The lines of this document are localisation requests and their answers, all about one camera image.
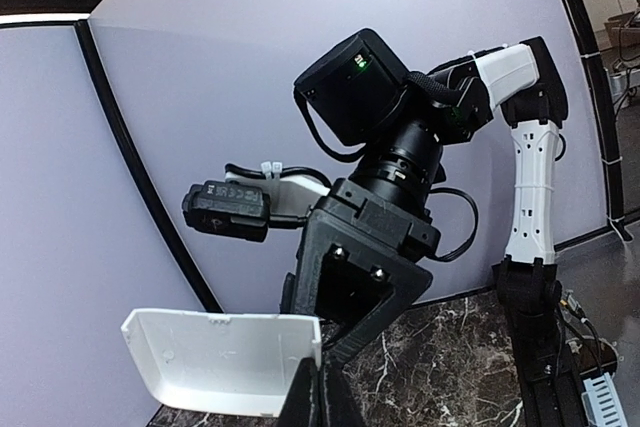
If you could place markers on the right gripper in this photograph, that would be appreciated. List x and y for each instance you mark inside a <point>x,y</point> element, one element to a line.
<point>368,249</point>

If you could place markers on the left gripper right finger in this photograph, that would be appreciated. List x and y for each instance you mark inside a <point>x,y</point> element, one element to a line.
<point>338,407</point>

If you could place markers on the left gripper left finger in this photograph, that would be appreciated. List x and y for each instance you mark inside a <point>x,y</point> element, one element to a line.
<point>301,407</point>

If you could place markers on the white battery cover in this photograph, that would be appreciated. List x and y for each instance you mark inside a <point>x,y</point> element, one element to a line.
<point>228,364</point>

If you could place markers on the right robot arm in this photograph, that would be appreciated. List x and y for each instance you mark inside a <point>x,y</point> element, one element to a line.
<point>396,125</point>

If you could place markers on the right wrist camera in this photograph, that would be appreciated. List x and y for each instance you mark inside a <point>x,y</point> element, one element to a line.
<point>247,203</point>

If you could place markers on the black front table rail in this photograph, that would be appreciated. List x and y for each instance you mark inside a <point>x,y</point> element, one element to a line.
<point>551,388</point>

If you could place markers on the white slotted cable duct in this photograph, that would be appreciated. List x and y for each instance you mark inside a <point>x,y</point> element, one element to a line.
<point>602,404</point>

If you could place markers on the left black frame post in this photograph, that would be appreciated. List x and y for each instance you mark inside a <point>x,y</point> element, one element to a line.
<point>138,172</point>

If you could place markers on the black frame post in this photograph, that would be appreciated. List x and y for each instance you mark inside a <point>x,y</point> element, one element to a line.
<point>138,172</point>
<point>602,106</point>

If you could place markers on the right black frame post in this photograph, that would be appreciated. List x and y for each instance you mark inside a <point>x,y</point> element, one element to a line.
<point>602,106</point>

